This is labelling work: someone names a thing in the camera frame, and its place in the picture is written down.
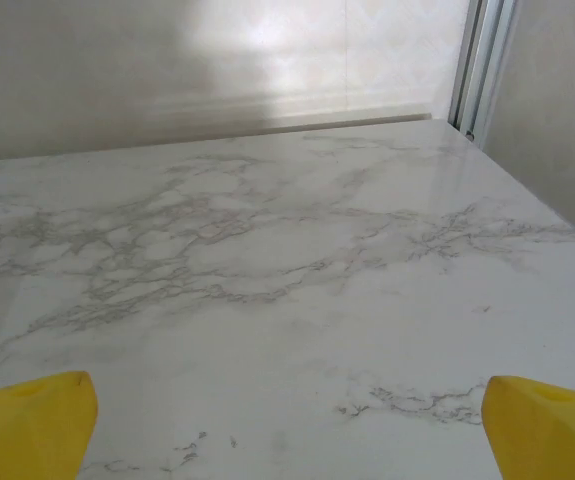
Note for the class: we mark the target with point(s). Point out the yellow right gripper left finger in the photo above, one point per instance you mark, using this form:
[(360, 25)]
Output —
[(22, 430)]

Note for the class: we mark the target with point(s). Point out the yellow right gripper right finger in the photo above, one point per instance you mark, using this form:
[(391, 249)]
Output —
[(552, 440)]

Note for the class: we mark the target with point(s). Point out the aluminium frame post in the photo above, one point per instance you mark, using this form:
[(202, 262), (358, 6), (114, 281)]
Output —
[(477, 65)]

